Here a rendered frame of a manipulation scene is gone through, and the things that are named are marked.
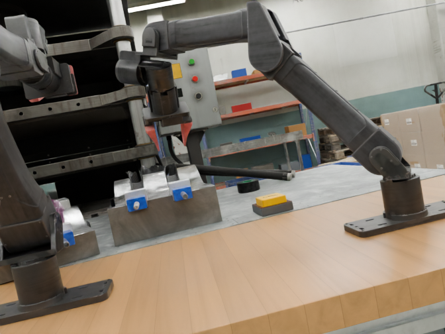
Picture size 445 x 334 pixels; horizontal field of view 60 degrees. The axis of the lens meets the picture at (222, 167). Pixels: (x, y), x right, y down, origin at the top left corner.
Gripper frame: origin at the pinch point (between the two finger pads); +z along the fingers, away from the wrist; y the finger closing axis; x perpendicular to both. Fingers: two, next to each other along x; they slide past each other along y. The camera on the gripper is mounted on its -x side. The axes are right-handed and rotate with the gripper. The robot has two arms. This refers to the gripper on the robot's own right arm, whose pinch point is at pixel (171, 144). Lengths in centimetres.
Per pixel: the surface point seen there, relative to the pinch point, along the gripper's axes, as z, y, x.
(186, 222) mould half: 15.7, 0.3, 10.9
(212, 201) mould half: 12.7, -7.0, 9.2
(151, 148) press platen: 35, 3, -62
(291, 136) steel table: 177, -163, -283
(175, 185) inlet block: 8.1, 1.1, 5.5
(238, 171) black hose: 38, -27, -37
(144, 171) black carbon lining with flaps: 22.4, 8.0, -26.4
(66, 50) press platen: -2, 30, -96
